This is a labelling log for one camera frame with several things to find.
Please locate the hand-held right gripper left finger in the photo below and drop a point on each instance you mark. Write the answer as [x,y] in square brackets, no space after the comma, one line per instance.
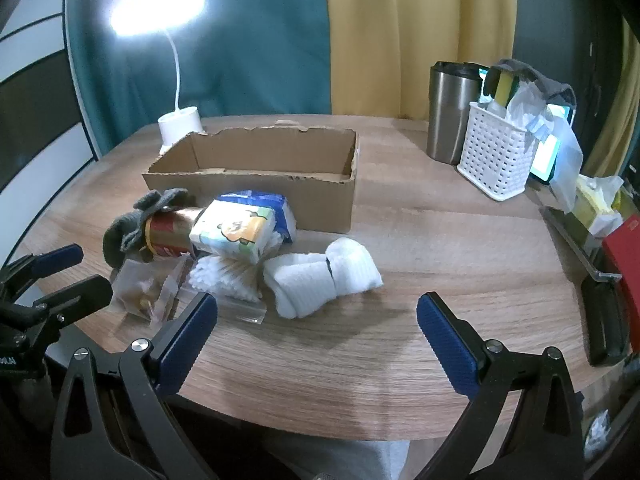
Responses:
[192,340]

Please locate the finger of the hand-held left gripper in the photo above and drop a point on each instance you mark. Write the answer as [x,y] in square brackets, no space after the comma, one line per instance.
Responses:
[80,291]
[60,256]

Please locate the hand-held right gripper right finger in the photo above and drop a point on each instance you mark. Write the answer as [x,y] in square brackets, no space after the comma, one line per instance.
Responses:
[445,345]

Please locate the small clear plastic bag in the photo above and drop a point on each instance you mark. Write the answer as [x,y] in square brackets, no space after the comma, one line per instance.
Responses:
[140,290]

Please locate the grey socks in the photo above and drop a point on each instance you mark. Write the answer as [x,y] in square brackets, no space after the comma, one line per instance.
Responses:
[120,232]

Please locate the bag of cotton swabs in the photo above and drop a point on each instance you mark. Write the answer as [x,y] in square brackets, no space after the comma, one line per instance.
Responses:
[220,275]

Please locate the red can with gold lid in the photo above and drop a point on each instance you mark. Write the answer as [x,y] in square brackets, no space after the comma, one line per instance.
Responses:
[170,240]

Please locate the white cartoon print tissue pack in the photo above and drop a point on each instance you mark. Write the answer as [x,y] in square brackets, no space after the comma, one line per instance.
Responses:
[230,232]

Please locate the white socks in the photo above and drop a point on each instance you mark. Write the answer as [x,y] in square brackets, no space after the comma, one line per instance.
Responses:
[310,280]

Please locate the blue tissue pack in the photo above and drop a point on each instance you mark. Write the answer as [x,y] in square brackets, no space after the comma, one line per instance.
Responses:
[280,210]

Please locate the brown cardboard box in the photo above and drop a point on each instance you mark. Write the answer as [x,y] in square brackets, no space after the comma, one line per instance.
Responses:
[320,200]

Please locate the person's grey pants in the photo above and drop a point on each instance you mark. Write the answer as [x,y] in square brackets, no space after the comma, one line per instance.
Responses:
[340,460]

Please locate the black case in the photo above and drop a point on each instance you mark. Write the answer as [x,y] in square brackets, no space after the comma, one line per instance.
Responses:
[605,320]

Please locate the crumpled white paper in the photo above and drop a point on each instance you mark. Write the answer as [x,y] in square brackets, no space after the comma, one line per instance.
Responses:
[597,432]

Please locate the white desk lamp base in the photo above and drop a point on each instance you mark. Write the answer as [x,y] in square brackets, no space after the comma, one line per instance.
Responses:
[180,125]

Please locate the white perforated plastic basket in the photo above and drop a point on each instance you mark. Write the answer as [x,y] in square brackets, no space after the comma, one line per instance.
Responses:
[490,155]

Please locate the red box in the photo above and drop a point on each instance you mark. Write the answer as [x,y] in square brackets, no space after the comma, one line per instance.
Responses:
[627,260]

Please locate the yellow tissue box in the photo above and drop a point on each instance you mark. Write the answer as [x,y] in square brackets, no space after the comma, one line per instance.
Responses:
[595,210]

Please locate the phone with lit screen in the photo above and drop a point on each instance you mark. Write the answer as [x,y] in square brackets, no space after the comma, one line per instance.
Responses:
[542,160]

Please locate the clear plastic bags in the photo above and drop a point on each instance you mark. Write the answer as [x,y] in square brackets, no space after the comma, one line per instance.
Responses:
[565,155]

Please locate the stainless steel tumbler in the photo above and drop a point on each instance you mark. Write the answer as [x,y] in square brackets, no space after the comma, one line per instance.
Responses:
[447,115]

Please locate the yellow sponge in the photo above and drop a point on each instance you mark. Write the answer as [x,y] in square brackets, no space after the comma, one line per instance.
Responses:
[505,87]

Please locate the teal curtain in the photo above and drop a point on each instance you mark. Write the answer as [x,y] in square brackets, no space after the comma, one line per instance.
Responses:
[250,60]

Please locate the yellow curtain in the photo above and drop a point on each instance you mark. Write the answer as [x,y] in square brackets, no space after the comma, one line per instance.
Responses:
[425,35]
[617,125]

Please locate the grey cloth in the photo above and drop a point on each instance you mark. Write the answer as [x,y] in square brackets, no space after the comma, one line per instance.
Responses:
[555,87]

